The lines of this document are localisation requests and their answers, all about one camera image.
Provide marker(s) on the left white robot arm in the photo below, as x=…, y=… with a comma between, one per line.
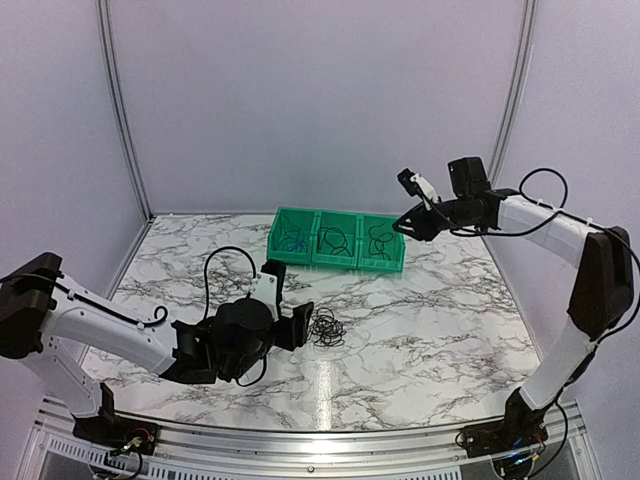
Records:
x=40, y=306

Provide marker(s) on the aluminium frame post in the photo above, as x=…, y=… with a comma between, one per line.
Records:
x=114, y=85
x=516, y=88

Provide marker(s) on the left green storage bin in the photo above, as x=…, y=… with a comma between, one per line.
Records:
x=290, y=236

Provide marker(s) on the left aluminium frame post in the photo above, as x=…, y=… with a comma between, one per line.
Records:
x=114, y=85

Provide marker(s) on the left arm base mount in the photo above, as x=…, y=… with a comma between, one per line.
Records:
x=116, y=433

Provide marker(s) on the middle green storage bin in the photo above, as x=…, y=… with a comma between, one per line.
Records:
x=335, y=243

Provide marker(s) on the right aluminium frame post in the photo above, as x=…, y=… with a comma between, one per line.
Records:
x=516, y=88

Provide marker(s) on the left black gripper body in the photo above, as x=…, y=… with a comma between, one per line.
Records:
x=286, y=340

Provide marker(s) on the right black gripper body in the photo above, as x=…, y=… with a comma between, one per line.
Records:
x=433, y=228

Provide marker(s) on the front aluminium rail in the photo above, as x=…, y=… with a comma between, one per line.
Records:
x=192, y=451

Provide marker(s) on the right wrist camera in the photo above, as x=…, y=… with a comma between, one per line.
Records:
x=417, y=185

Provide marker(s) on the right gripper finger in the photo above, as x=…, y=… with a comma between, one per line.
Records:
x=412, y=232
x=412, y=218

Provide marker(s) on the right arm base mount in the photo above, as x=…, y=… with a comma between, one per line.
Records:
x=493, y=437

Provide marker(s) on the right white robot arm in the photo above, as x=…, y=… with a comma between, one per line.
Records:
x=590, y=272

